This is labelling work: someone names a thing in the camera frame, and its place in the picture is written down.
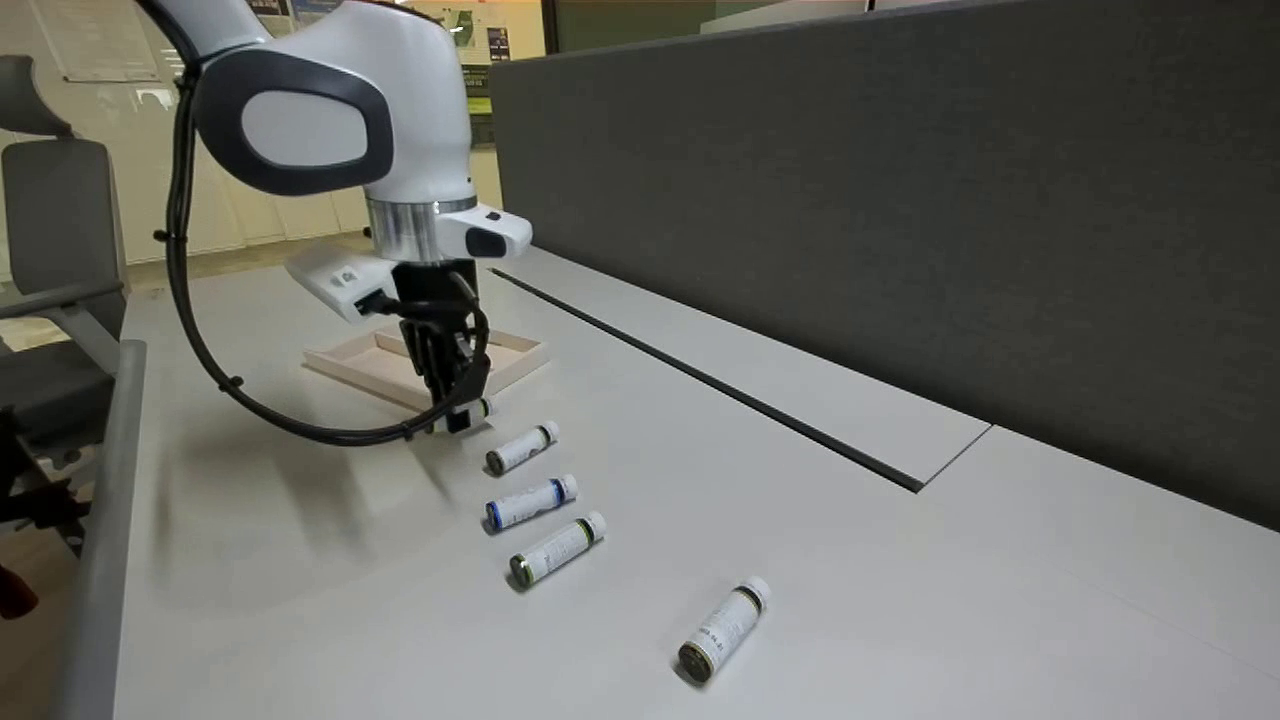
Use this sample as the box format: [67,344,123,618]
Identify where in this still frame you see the white bottle blue band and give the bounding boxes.
[475,471,583,541]

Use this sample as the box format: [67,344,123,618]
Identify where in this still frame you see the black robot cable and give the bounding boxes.
[151,57,473,453]

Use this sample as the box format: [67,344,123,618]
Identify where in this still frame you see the grey side divider panel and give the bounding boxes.
[52,336,151,720]

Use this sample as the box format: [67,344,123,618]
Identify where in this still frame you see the wooden tray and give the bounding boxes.
[302,324,553,415]

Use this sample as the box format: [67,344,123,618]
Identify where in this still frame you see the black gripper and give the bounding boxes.
[389,262,491,422]

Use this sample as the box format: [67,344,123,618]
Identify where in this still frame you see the white bottle black band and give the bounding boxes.
[504,508,612,597]
[482,415,565,480]
[674,574,775,694]

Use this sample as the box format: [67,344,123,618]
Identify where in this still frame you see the grey partition wall panel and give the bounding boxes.
[484,0,1280,531]

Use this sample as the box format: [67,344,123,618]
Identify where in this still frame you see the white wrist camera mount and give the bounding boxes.
[286,239,405,324]

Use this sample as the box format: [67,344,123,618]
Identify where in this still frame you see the grey office chair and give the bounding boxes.
[0,54,132,535]

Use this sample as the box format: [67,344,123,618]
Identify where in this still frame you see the white bottle green band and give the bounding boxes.
[443,400,497,442]

